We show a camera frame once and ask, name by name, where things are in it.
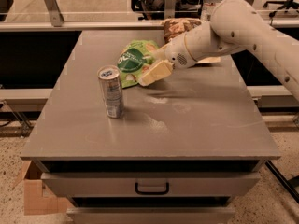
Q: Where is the upper grey drawer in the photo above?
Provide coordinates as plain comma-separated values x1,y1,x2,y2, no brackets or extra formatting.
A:
41,172,260,198

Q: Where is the grey drawer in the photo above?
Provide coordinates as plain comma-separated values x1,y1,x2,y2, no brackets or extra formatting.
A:
66,207,235,224
41,172,260,198

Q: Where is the dark round bin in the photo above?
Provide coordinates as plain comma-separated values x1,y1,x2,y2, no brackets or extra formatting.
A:
0,0,14,21

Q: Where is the seated person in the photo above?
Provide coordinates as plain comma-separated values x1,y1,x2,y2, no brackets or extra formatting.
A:
131,0,200,20

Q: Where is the lower grey drawer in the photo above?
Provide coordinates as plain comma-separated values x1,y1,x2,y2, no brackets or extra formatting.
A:
66,207,235,224

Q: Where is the green rice chip bag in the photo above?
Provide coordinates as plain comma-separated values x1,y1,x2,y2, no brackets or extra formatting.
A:
117,40,158,89

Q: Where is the black office chair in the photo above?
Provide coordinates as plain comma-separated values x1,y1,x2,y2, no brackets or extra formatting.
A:
263,0,299,18

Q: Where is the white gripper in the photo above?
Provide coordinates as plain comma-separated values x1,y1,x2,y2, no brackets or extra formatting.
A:
138,34,196,86

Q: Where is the silver blue drink can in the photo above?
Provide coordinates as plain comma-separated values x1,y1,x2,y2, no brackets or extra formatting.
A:
97,65,124,119

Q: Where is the black drawer handle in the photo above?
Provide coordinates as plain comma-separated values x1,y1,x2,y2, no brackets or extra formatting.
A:
135,182,170,195

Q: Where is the cardboard box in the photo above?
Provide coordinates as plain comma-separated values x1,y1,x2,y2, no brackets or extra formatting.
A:
13,161,73,216

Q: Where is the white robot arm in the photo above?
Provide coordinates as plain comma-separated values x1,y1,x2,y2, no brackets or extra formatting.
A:
152,0,299,100

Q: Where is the brown yellow chip bag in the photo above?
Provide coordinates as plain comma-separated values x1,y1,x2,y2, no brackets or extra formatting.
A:
163,18,216,63

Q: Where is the grey metal railing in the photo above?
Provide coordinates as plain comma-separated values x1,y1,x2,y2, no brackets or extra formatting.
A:
1,0,299,31

